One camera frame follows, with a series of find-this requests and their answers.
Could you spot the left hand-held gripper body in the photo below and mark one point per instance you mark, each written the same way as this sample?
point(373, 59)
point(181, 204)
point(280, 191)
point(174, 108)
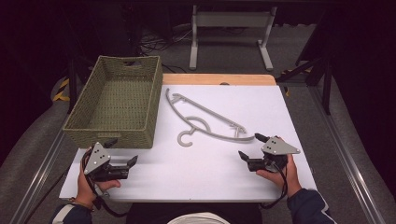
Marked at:
point(97, 157)

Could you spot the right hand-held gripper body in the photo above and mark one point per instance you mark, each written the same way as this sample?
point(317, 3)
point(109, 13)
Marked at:
point(277, 147)

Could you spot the green woven basket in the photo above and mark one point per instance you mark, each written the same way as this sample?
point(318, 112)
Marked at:
point(118, 93)

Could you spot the grey plastic clothes hanger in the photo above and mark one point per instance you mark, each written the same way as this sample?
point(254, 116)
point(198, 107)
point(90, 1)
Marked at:
point(205, 109)

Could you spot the person's right hand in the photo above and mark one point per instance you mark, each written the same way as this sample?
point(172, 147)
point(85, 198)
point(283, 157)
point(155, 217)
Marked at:
point(292, 180)

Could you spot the person's left hand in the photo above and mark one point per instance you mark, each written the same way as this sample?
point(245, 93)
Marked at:
point(84, 191)

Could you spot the white board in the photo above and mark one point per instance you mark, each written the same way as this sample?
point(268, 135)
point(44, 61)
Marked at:
point(202, 174)

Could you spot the person's dark clothed body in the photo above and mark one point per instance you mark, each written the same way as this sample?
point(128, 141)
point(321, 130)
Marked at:
point(149, 214)

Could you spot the black stand leg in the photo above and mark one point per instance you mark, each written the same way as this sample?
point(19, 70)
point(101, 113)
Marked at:
point(72, 84)

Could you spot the yellow black striped tape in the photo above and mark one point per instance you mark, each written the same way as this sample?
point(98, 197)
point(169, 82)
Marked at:
point(60, 93)

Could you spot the white garment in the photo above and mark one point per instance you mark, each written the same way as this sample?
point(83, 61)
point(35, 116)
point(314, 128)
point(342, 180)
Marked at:
point(199, 218)

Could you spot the wooden table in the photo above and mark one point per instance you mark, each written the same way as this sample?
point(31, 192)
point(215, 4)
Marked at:
point(202, 79)

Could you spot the grey metal stand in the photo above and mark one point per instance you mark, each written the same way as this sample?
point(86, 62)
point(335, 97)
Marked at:
point(230, 19)

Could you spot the metal floor rail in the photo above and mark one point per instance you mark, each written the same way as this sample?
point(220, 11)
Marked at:
point(348, 155)
point(37, 183)

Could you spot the black stand frame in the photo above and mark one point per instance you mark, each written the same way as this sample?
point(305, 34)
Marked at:
point(326, 87)

